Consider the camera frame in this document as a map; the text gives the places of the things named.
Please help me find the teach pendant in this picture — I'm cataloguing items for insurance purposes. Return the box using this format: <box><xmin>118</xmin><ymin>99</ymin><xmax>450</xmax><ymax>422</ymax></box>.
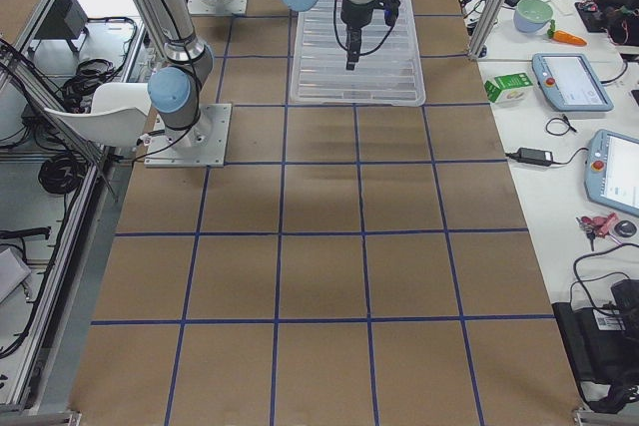
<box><xmin>531</xmin><ymin>53</ymin><xmax>614</xmax><ymax>113</ymax></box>
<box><xmin>584</xmin><ymin>130</ymin><xmax>639</xmax><ymax>216</ymax></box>

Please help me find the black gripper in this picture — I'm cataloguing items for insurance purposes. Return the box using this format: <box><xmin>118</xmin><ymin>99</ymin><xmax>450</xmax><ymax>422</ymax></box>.
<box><xmin>341</xmin><ymin>1</ymin><xmax>374</xmax><ymax>70</ymax></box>

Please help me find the clear plastic box lid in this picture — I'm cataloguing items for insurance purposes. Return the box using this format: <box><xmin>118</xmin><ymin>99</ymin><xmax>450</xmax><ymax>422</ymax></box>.
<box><xmin>289</xmin><ymin>0</ymin><xmax>428</xmax><ymax>108</ymax></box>

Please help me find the white chair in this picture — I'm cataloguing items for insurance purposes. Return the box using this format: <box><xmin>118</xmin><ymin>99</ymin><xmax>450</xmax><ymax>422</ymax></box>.
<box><xmin>44</xmin><ymin>83</ymin><xmax>152</xmax><ymax>148</ymax></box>

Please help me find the far teach pendant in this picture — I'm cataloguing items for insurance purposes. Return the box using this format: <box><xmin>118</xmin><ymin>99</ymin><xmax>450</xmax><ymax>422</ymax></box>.
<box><xmin>531</xmin><ymin>53</ymin><xmax>614</xmax><ymax>113</ymax></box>

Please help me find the toy carrot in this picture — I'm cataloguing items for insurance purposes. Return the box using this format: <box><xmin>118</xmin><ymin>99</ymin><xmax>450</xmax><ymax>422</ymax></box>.
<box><xmin>546</xmin><ymin>19</ymin><xmax>587</xmax><ymax>47</ymax></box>

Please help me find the near teach pendant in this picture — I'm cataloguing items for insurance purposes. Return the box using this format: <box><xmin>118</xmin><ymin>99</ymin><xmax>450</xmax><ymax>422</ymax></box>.
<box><xmin>584</xmin><ymin>130</ymin><xmax>639</xmax><ymax>216</ymax></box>

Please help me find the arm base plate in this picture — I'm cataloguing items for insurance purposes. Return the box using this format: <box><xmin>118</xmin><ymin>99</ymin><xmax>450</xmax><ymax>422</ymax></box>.
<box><xmin>143</xmin><ymin>103</ymin><xmax>232</xmax><ymax>168</ymax></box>

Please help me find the black power adapter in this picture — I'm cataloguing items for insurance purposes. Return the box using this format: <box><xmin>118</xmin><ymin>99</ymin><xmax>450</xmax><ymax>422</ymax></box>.
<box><xmin>505</xmin><ymin>147</ymin><xmax>554</xmax><ymax>167</ymax></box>

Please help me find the green and blue bowl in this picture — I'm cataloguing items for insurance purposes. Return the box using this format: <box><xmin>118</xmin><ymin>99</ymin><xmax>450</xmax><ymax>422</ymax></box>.
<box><xmin>513</xmin><ymin>0</ymin><xmax>553</xmax><ymax>33</ymax></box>

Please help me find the green white carton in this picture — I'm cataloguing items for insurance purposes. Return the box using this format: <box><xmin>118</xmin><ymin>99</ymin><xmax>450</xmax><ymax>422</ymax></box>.
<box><xmin>484</xmin><ymin>72</ymin><xmax>533</xmax><ymax>104</ymax></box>

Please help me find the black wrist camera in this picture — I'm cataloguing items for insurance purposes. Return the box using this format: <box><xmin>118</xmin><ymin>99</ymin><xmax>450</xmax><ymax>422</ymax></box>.
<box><xmin>378</xmin><ymin>0</ymin><xmax>401</xmax><ymax>28</ymax></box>

